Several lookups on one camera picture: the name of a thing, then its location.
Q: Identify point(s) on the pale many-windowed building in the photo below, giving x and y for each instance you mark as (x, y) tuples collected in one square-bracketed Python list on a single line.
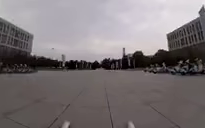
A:
[(8, 36)]

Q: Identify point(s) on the grey many-windowed building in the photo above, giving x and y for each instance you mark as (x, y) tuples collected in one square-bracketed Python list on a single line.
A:
[(190, 35)]

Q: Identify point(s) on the row of pale banner flags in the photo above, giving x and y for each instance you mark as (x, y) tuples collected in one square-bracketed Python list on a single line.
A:
[(63, 57)]

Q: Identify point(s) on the row of parked scooters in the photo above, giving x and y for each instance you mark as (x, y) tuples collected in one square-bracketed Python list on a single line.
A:
[(11, 69), (186, 68)]

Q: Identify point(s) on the row of trees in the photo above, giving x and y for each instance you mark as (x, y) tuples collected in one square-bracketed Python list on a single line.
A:
[(156, 57)]

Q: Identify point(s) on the robot's own part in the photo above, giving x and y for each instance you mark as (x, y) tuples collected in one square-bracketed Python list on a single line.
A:
[(66, 125), (131, 125)]

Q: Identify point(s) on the tall slim tower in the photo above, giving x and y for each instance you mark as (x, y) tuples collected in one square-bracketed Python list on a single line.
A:
[(124, 51)]

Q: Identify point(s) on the grey paved plaza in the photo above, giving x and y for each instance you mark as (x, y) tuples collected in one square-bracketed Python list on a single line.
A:
[(100, 93)]

